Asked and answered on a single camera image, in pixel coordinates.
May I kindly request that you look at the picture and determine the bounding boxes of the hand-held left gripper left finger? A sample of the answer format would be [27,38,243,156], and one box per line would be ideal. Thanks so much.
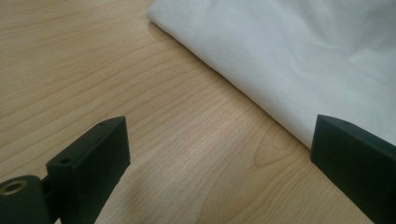
[46,116,131,224]

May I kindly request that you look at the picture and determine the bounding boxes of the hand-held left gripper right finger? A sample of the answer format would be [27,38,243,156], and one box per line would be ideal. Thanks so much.
[310,114,396,224]

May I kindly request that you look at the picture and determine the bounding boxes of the white printed t-shirt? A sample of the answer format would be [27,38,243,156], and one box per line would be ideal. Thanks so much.
[146,0,396,149]

